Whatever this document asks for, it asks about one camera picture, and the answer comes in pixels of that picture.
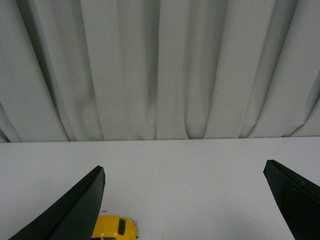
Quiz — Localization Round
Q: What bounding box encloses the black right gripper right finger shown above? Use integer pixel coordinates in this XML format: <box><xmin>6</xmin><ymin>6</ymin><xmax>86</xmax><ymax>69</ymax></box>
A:
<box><xmin>263</xmin><ymin>159</ymin><xmax>320</xmax><ymax>240</ymax></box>

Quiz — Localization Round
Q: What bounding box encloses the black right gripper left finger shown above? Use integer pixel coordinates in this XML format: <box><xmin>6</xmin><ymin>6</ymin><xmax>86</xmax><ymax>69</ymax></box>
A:
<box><xmin>10</xmin><ymin>165</ymin><xmax>106</xmax><ymax>240</ymax></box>

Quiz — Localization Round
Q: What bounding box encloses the yellow beetle toy car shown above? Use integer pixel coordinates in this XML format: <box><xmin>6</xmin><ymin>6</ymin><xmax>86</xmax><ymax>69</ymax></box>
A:
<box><xmin>91</xmin><ymin>215</ymin><xmax>138</xmax><ymax>240</ymax></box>

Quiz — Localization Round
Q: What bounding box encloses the white pleated curtain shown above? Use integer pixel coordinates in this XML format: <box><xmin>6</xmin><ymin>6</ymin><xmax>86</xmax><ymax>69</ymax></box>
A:
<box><xmin>0</xmin><ymin>0</ymin><xmax>320</xmax><ymax>143</ymax></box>

